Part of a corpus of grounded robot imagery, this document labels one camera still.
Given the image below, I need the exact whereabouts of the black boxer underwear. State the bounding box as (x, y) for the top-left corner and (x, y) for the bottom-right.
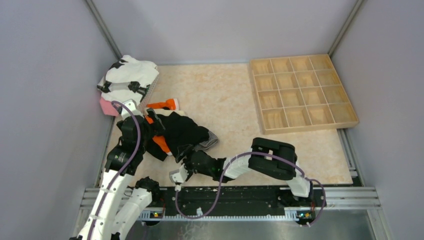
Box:
(146, 111), (209, 161)

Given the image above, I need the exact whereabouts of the grey striped underwear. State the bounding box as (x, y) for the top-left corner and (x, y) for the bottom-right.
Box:
(194, 130), (219, 151)

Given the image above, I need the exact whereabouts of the orange underwear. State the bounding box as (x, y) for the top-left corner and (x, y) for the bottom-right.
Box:
(146, 98), (180, 111)

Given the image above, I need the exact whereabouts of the wooden compartment tray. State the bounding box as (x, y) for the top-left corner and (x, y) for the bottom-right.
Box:
(249, 54), (359, 135)

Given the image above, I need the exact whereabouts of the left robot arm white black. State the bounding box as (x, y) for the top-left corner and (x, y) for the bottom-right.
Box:
(74, 99), (164, 240)

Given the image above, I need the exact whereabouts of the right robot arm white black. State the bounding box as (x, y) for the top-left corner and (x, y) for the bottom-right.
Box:
(169, 137), (318, 209)

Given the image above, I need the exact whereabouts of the white perforated basket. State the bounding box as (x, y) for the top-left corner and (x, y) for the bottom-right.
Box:
(139, 75), (160, 106)

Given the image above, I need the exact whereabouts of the pink cloth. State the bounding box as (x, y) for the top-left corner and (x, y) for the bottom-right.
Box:
(99, 97), (119, 117)

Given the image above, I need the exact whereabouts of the white black clothes pile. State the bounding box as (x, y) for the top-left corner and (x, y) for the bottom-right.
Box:
(96, 55), (159, 104)

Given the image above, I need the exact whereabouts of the black metal base rail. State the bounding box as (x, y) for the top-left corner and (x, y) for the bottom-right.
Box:
(79, 185), (382, 228)

